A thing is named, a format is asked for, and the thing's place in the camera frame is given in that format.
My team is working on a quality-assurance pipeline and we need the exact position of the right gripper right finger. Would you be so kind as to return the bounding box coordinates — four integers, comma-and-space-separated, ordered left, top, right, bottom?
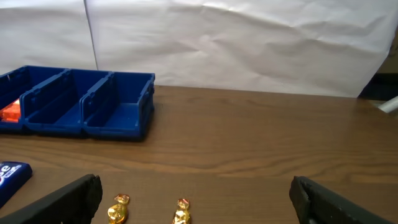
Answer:
289, 175, 396, 224

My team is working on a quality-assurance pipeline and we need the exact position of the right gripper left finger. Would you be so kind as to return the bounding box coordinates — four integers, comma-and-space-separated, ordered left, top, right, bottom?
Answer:
0, 173, 103, 224

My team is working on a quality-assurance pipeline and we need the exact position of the blue candy pack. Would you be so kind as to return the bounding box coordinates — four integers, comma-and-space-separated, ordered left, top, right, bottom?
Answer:
0, 161, 34, 208

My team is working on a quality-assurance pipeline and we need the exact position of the gold candy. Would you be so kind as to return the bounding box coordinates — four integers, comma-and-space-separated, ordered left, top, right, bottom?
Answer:
107, 193, 131, 224
172, 198, 191, 224

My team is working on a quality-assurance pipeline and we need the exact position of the orange candy box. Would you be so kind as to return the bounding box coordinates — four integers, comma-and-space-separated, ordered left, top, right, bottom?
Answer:
0, 98, 22, 123

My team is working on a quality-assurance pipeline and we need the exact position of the blue tray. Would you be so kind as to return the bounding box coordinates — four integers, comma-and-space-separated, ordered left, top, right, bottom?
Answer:
0, 65, 155, 141

